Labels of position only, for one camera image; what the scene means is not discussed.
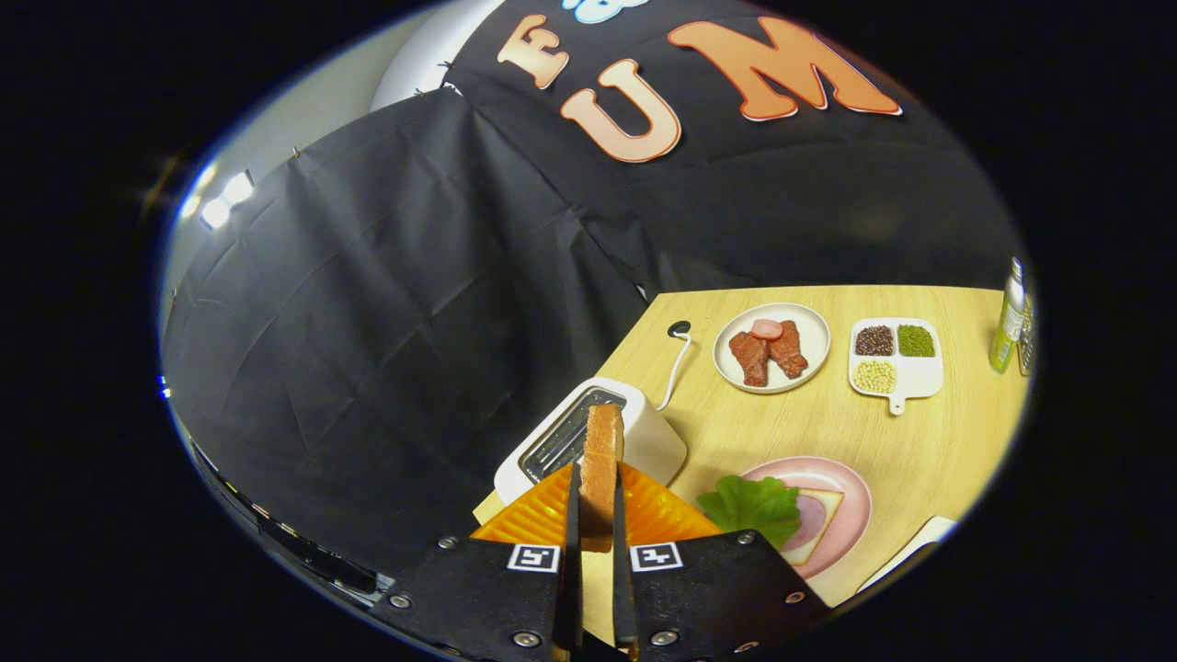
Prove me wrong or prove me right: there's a green lettuce leaf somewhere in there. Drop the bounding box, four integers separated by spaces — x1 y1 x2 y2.
696 474 803 551

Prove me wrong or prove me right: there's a round white meat plate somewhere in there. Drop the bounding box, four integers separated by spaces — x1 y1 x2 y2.
713 302 832 395

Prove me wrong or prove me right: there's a white bread slice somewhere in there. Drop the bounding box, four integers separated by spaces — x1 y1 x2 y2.
780 487 845 567

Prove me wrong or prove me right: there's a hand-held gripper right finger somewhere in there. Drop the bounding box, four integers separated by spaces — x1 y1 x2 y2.
611 462 833 662

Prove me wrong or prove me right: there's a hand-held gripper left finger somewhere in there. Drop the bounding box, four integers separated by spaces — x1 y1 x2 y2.
386 462 584 662

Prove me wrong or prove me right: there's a silver bottle green label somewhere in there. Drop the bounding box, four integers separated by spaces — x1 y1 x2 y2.
988 257 1025 374

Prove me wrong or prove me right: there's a white toaster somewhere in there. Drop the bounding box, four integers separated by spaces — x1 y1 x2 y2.
494 377 689 507

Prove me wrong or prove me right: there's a wire utensil holder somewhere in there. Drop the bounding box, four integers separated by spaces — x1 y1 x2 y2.
1017 294 1038 376

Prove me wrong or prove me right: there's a small ceiling light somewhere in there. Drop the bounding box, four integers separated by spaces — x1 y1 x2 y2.
179 170 257 231

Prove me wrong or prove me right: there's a white toaster cable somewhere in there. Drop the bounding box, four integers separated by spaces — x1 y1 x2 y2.
657 329 692 412

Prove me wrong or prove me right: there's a pink plate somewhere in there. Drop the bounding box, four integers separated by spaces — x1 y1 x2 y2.
736 456 874 580

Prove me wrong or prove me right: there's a black backdrop cloth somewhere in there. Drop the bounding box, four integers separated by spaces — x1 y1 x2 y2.
161 0 1022 599

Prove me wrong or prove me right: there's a small white plate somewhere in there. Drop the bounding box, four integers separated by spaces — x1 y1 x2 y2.
855 516 959 594

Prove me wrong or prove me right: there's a pink ham slice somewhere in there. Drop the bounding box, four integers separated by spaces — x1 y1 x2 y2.
791 495 828 553

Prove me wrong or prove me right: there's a brown meat piece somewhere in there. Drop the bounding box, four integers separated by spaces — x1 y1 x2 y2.
769 320 810 380
728 331 771 387

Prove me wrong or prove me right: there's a white divided dish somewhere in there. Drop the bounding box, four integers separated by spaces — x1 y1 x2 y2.
847 317 945 417

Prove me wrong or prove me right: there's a toasted bread slice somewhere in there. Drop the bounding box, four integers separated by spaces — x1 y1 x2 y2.
579 404 625 554

